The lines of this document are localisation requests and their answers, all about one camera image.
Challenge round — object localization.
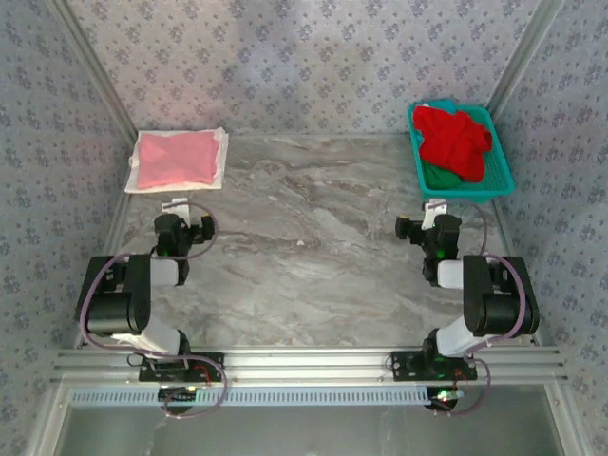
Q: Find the red t-shirt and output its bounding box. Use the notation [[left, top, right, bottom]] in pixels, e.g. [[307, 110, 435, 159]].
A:
[[411, 105, 494, 183]]

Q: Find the green t-shirt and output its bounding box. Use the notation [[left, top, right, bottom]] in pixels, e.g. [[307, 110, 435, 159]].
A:
[[423, 162, 465, 189]]

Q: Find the white folded t-shirt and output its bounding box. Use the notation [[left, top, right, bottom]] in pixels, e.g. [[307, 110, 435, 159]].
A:
[[123, 126, 232, 194]]

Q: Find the pink folded t-shirt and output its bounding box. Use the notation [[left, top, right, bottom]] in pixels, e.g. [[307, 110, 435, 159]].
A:
[[136, 131, 222, 190]]

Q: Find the teal plastic basket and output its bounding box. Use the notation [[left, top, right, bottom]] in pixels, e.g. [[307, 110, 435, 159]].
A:
[[407, 98, 517, 207]]

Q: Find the black circuit board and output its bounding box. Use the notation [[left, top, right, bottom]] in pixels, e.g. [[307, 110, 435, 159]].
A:
[[426, 386, 467, 413], [158, 386, 199, 406]]

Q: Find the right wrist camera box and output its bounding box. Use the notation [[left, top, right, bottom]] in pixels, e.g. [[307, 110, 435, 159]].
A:
[[394, 215, 418, 241]]

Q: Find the aluminium table side rail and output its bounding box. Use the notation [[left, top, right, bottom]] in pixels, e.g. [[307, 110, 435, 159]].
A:
[[73, 189, 135, 351], [490, 199, 543, 347]]

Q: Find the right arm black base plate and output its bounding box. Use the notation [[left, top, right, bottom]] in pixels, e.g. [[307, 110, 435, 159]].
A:
[[389, 351, 479, 383]]

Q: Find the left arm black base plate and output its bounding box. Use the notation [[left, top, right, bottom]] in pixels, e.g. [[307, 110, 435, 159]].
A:
[[138, 351, 226, 383]]

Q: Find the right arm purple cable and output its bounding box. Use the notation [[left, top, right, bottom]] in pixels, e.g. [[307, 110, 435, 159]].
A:
[[429, 201, 529, 419]]

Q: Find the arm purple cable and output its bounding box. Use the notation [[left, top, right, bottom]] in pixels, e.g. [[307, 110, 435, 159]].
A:
[[429, 201, 529, 419], [78, 202, 230, 420]]

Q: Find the aluminium frame post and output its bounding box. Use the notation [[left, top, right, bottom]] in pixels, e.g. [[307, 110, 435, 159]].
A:
[[484, 0, 567, 123], [45, 0, 140, 143]]

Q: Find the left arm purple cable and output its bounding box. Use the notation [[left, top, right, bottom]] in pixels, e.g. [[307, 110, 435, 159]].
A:
[[78, 202, 230, 420]]

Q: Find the aluminium mounting rail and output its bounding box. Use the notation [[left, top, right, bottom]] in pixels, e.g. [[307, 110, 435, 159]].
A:
[[51, 347, 569, 384]]

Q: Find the grey slotted cable duct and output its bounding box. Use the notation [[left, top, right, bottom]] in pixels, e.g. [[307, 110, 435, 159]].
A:
[[68, 385, 436, 408]]

